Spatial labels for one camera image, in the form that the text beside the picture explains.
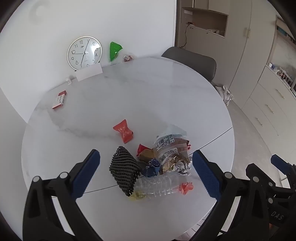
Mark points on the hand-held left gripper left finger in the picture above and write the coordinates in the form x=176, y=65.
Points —
x=86, y=171

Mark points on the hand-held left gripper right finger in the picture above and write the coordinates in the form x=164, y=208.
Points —
x=205, y=173

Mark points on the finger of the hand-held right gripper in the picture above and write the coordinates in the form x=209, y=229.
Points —
x=278, y=161
x=252, y=168

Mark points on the clear labelled food bag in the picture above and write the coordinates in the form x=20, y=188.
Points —
x=165, y=143

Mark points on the blue snack wrapper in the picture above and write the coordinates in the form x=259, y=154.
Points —
x=151, y=169

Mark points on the small orange red wrapper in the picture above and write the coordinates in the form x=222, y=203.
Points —
x=186, y=187

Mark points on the silver crumpled wrapper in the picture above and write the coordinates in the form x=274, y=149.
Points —
x=181, y=167

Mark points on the black foam mesh sleeve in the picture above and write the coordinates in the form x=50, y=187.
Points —
x=123, y=171

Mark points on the crushed clear plastic bottle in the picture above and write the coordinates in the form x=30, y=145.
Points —
x=159, y=185

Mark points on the thin clear plastic bag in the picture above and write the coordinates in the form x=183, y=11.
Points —
x=175, y=129

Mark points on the red snack packet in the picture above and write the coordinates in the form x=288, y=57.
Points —
x=123, y=132

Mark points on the beige drawer unit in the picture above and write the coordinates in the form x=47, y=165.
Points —
x=270, y=104

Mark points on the red crumpled wrapper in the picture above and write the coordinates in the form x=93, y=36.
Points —
x=141, y=148

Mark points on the brown wrapper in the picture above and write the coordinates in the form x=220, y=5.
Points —
x=148, y=155

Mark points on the red cigarette box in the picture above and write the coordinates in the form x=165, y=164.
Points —
x=59, y=99

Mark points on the white cloth bag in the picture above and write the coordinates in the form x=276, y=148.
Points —
x=227, y=95

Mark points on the white dish rack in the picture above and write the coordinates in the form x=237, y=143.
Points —
x=286, y=77

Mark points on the small white plastic object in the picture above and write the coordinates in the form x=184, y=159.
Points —
x=68, y=80

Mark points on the white paper card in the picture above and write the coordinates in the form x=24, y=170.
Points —
x=89, y=73

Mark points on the grey chair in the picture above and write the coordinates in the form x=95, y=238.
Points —
x=192, y=60

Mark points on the small red white packet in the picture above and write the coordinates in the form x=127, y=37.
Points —
x=127, y=58

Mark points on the green plastic bag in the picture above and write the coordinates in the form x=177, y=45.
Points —
x=114, y=49

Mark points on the round white wall clock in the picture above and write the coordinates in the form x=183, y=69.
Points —
x=84, y=53

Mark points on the beige wall cabinet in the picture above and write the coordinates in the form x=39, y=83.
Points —
x=238, y=46

